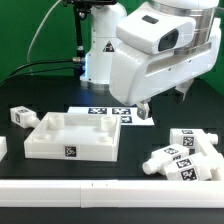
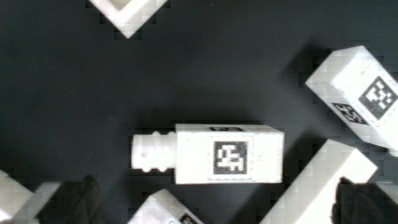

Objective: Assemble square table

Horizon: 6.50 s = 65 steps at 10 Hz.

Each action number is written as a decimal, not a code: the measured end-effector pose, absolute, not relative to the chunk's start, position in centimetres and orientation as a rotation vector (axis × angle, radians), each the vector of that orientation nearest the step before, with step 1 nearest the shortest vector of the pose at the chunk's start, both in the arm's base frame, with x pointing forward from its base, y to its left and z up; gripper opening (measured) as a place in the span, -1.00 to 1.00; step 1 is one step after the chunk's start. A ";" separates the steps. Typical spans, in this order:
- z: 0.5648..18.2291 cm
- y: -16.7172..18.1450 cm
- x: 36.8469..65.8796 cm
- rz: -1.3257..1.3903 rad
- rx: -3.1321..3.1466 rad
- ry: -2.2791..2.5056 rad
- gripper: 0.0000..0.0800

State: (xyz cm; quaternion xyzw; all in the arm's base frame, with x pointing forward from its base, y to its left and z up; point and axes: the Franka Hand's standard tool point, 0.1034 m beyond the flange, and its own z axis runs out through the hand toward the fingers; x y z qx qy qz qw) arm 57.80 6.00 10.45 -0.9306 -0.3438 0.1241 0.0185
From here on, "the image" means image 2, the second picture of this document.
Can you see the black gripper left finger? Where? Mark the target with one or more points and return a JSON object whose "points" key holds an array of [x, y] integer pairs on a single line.
{"points": [[79, 204]]}

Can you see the white square table top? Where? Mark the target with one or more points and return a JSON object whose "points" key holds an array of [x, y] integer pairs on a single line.
{"points": [[129, 13]]}

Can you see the white fence wall rail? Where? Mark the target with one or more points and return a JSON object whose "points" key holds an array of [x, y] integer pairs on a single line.
{"points": [[305, 204]]}

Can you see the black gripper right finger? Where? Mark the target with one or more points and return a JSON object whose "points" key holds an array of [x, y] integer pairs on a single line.
{"points": [[367, 203]]}

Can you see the white table leg with tag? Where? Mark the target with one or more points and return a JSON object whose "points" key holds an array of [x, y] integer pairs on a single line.
{"points": [[218, 153]]}

